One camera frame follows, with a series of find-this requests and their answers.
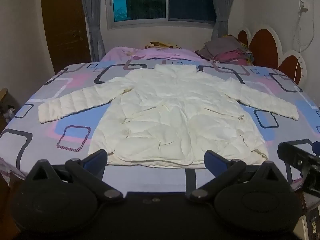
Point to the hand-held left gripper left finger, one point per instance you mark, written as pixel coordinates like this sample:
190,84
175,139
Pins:
96,159

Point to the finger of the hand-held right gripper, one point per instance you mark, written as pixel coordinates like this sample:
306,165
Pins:
293,155

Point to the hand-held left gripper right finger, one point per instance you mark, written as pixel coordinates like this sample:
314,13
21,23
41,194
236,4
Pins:
214,159

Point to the white puffer jacket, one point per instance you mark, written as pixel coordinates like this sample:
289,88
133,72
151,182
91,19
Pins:
172,115

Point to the pile of folded clothes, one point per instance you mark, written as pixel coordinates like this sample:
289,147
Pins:
225,50

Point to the grey electronic device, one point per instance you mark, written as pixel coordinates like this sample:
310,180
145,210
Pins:
312,226

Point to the bed with patterned sheet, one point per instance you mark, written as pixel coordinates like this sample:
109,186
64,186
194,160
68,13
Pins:
62,120

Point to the wooden bedside furniture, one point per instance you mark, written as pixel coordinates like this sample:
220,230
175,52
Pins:
6,107

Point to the brown scalloped headboard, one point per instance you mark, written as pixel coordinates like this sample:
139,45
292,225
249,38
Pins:
272,47

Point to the pink blanket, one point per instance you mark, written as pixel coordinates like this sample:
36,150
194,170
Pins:
160,53

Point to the yellow printed pillow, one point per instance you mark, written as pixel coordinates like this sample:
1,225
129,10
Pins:
162,45

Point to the brown wooden door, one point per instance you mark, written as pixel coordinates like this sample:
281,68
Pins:
65,27

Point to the grey curtain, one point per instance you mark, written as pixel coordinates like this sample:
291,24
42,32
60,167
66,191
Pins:
93,22
221,7

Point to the sliding glass window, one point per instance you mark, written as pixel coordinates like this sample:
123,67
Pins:
162,0

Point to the white wall socket with plug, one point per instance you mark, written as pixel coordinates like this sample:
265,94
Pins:
303,6

